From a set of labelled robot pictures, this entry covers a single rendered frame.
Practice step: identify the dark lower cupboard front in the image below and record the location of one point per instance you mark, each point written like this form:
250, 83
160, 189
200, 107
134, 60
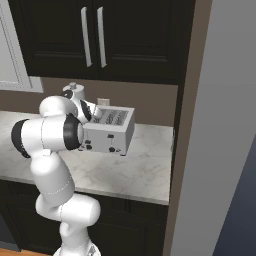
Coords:
133, 226

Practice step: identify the black toaster lever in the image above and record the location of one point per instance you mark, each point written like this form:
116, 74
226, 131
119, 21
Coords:
110, 136

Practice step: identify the white panelled cupboard door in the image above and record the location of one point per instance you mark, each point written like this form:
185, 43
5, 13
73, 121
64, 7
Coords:
13, 50

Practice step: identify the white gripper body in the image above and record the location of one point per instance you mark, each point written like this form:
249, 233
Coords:
96, 112

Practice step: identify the silver two-slot toaster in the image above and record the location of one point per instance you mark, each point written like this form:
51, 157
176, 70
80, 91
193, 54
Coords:
110, 141

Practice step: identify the dark upper cupboard door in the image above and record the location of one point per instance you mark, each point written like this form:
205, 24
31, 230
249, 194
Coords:
146, 36
50, 33

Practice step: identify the pale wall socket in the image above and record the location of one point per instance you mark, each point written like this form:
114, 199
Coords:
103, 101

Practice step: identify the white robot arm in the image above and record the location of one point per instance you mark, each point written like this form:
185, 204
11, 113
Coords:
50, 166

